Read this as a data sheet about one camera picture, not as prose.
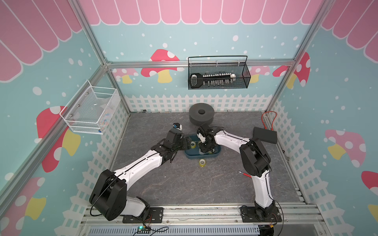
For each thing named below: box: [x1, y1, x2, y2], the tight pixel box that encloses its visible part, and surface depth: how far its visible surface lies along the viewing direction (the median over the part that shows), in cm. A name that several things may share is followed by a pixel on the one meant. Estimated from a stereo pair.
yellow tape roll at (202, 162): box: [198, 158, 206, 168], surface depth 94 cm
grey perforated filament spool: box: [189, 102, 215, 126], surface depth 115 cm
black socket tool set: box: [189, 72, 237, 89], surface depth 91 cm
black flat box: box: [252, 126, 278, 145], surface depth 108 cm
